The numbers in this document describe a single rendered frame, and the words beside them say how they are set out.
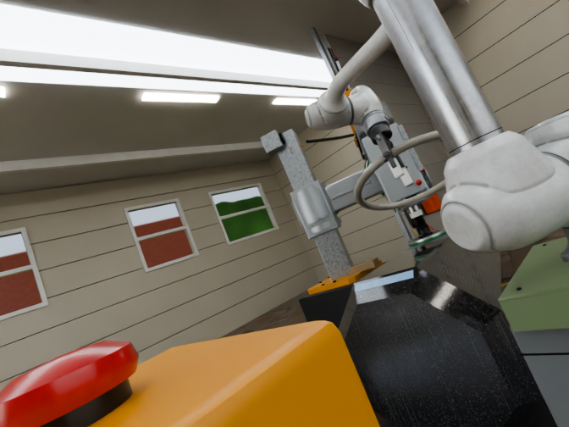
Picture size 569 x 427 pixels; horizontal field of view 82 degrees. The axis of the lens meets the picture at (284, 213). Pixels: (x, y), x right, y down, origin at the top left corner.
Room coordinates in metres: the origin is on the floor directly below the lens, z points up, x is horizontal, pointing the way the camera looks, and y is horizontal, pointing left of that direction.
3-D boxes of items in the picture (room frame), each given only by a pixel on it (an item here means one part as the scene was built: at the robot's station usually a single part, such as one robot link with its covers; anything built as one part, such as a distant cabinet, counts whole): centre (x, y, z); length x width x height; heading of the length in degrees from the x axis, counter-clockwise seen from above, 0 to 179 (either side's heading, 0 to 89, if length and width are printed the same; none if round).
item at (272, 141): (2.60, -0.14, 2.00); 0.20 x 0.18 x 0.15; 46
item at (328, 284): (2.71, -0.26, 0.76); 0.49 x 0.49 x 0.05; 46
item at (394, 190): (2.00, -0.73, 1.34); 0.36 x 0.22 x 0.45; 164
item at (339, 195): (2.66, -0.45, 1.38); 0.74 x 0.34 x 0.25; 77
